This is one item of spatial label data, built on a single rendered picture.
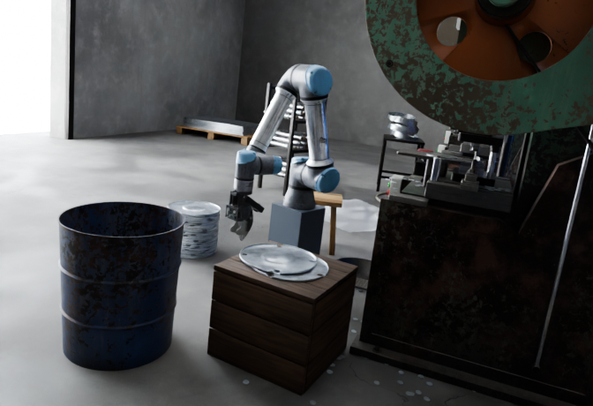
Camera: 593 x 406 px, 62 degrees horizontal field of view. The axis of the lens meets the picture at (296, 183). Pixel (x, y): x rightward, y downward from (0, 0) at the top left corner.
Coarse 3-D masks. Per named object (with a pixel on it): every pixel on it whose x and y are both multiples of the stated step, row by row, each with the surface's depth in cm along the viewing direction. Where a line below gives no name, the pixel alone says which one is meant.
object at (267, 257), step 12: (240, 252) 186; (252, 252) 187; (264, 252) 188; (276, 252) 188; (288, 252) 191; (300, 252) 193; (252, 264) 176; (264, 264) 177; (276, 264) 178; (288, 264) 180; (300, 264) 181; (312, 264) 182
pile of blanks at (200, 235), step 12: (192, 216) 264; (204, 216) 267; (216, 216) 274; (192, 228) 268; (204, 228) 270; (216, 228) 277; (192, 240) 269; (204, 240) 270; (216, 240) 279; (192, 252) 269; (204, 252) 272
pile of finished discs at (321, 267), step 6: (318, 258) 190; (318, 264) 185; (324, 264) 186; (258, 270) 172; (276, 270) 175; (312, 270) 179; (318, 270) 179; (324, 270) 180; (270, 276) 169; (276, 276) 170; (282, 276) 170; (288, 276) 171; (294, 276) 171; (300, 276) 172; (306, 276) 172; (312, 276) 173; (318, 276) 174
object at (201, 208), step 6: (174, 204) 281; (180, 204) 282; (186, 204) 284; (192, 204) 285; (198, 204) 286; (204, 204) 288; (210, 204) 289; (180, 210) 270; (186, 210) 272; (192, 210) 272; (198, 210) 273; (204, 210) 275; (210, 210) 277; (216, 210) 278
